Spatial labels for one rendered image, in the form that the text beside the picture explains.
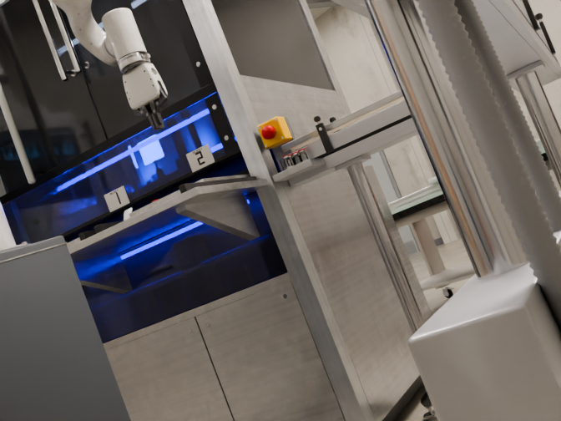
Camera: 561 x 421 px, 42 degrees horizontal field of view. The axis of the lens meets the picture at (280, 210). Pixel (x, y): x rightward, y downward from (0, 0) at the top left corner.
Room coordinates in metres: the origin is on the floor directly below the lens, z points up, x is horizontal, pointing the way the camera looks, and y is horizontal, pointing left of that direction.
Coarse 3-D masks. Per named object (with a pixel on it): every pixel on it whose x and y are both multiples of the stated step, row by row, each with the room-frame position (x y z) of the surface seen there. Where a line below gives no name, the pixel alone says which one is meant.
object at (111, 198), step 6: (114, 192) 2.36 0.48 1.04; (120, 192) 2.35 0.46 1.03; (108, 198) 2.37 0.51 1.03; (114, 198) 2.36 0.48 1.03; (120, 198) 2.36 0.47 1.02; (126, 198) 2.35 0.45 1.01; (108, 204) 2.38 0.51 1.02; (114, 204) 2.37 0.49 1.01; (120, 204) 2.36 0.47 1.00; (126, 204) 2.35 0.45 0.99
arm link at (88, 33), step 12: (60, 0) 1.84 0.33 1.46; (72, 0) 1.84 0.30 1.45; (84, 0) 1.85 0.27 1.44; (72, 12) 1.86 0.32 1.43; (84, 12) 1.88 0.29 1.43; (72, 24) 1.90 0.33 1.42; (84, 24) 1.93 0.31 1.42; (96, 24) 1.98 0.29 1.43; (84, 36) 1.94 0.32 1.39; (96, 36) 1.97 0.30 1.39; (96, 48) 1.97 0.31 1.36; (108, 60) 1.98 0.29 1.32
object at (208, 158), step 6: (198, 150) 2.22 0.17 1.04; (204, 150) 2.21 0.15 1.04; (186, 156) 2.24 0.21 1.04; (192, 156) 2.23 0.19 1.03; (198, 156) 2.22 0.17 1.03; (204, 156) 2.22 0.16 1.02; (210, 156) 2.21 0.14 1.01; (192, 162) 2.23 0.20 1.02; (198, 162) 2.23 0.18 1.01; (210, 162) 2.21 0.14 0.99; (192, 168) 2.24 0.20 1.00; (198, 168) 2.23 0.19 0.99
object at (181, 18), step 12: (168, 0) 2.19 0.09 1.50; (180, 0) 2.17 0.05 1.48; (180, 12) 2.18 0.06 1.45; (180, 24) 2.18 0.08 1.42; (180, 36) 2.19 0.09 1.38; (192, 36) 2.17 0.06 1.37; (192, 48) 2.18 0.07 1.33; (192, 60) 2.19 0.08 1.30; (204, 60) 2.17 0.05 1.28; (204, 72) 2.18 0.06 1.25; (204, 84) 2.18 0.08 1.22; (216, 96) 2.17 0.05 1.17; (216, 108) 2.18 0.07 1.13; (216, 120) 2.18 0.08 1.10; (228, 132) 2.17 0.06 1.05; (228, 144) 2.18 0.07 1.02
